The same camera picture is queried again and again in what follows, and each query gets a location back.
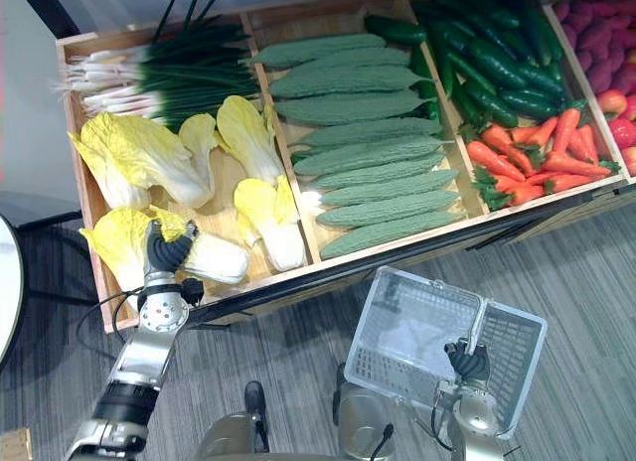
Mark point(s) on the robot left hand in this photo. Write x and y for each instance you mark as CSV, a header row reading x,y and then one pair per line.
x,y
169,255

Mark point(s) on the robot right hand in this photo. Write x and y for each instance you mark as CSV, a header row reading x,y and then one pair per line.
x,y
469,364

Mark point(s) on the clear plastic shopping basket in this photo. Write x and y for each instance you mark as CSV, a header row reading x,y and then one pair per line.
x,y
412,327

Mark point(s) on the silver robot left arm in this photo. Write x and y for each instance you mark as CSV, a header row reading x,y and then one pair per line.
x,y
141,356

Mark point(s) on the wooden vegetable display stand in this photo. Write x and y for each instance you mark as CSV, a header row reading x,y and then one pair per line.
x,y
221,215

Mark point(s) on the large yellow napa cabbage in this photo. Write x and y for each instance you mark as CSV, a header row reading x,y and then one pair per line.
x,y
134,153

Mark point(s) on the silver robot right leg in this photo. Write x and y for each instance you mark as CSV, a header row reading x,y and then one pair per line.
x,y
363,421

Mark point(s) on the silver robot leg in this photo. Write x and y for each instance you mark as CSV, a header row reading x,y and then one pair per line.
x,y
233,436
363,421

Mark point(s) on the small yellow napa cabbage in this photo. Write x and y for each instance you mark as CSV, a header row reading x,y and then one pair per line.
x,y
199,133

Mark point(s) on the green bitter gourd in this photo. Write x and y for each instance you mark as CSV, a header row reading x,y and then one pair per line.
x,y
372,129
367,58
343,81
377,174
387,233
367,154
387,208
392,189
348,106
318,49

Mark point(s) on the green onion bunch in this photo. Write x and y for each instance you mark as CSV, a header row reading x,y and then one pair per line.
x,y
191,101
199,48

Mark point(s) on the white round table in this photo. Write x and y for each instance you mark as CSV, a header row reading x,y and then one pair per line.
x,y
9,287

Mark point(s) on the orange carrot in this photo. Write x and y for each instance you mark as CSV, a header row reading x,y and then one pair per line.
x,y
524,194
569,183
545,129
576,165
492,160
565,128
502,140
502,182
588,143
522,134

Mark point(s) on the silver robot left leg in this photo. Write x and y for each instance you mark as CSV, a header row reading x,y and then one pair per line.
x,y
233,436

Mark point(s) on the brown cardboard box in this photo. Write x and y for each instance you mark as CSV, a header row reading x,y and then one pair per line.
x,y
15,446

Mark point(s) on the red yellow apple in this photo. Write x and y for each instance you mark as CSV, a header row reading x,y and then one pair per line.
x,y
630,160
612,102
623,134

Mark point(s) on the dark green cucumber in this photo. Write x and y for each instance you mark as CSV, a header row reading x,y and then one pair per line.
x,y
541,34
472,72
541,79
492,104
425,83
497,63
464,103
529,103
397,31
442,58

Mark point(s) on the purple sweet potato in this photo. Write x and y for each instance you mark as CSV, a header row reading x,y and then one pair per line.
x,y
570,36
580,21
562,10
585,59
600,76
596,38

